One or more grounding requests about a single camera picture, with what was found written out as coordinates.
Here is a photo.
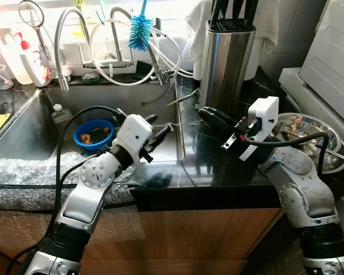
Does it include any large white appliance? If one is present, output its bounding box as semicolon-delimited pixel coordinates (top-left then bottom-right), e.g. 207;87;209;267
278;0;344;138

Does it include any clear dish liquid bottle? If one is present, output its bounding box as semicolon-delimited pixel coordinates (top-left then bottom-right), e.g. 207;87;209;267
50;103;72;129

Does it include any blue plastic bowl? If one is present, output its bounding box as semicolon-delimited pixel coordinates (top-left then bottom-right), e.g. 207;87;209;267
73;119;115;151

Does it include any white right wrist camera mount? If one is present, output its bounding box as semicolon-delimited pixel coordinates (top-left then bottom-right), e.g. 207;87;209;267
238;96;280;161

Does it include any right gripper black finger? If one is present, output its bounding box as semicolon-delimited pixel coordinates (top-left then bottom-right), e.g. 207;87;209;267
198;110;233;136
206;107;240;124

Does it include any stainless steel sink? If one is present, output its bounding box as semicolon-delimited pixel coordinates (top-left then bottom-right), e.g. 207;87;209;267
0;77;187;164

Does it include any wooden cabinet front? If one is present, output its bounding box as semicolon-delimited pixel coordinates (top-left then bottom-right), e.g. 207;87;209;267
0;206;287;275

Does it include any round metal mesh strainer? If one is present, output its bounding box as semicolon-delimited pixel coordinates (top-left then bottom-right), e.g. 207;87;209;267
17;0;52;66

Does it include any clear plastic cup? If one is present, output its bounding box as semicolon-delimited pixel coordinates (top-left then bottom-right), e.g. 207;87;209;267
0;64;15;91

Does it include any stainless steel bowl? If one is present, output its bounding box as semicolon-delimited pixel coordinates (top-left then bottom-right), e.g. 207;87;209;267
277;113;344;158

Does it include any pale pump bottle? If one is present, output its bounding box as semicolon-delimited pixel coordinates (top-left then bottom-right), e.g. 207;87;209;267
0;27;28;85

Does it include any steel tap with valve spout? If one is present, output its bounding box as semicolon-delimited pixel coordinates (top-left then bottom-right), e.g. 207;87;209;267
83;6;173;87

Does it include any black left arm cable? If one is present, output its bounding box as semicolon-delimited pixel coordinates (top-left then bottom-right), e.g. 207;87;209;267
6;105;130;275

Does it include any white coiled water hose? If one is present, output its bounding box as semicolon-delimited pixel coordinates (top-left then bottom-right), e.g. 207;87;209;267
89;17;196;87

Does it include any long metal spoon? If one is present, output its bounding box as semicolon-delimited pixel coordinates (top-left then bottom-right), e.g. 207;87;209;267
312;140;344;166

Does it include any blue bottle brush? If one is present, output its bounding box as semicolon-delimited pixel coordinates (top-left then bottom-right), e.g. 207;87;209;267
128;0;154;52

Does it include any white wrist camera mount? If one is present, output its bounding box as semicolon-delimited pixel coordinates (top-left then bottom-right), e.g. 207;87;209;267
238;96;280;161
114;114;156;153

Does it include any large stainless steel plate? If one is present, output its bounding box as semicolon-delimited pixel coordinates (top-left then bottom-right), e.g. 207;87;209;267
273;120;344;174

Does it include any grey blue scrub pad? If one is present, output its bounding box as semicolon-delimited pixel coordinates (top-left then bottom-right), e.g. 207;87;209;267
82;73;101;85

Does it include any white towel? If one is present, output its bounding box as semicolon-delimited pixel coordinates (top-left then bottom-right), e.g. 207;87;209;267
186;0;279;55

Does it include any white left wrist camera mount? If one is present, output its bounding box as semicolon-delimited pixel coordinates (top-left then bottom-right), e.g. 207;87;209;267
114;114;156;153

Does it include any flexible steel gooseneck faucet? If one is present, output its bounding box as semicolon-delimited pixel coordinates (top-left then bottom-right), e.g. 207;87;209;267
53;7;91;91

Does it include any small steel dish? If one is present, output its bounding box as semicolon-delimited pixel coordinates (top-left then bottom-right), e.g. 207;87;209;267
49;68;72;81

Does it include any white soap bottle red pump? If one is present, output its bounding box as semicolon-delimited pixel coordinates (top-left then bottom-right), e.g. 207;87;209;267
17;32;51;88

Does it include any dark green sponge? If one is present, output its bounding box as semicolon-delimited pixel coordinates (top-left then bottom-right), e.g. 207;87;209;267
132;60;153;78

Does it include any stainless steel knife block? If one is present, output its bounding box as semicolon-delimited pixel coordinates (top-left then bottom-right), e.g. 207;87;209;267
200;20;257;118

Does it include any clear bubble wrap sheet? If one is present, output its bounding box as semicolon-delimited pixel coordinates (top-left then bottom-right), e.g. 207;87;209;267
0;152;144;247

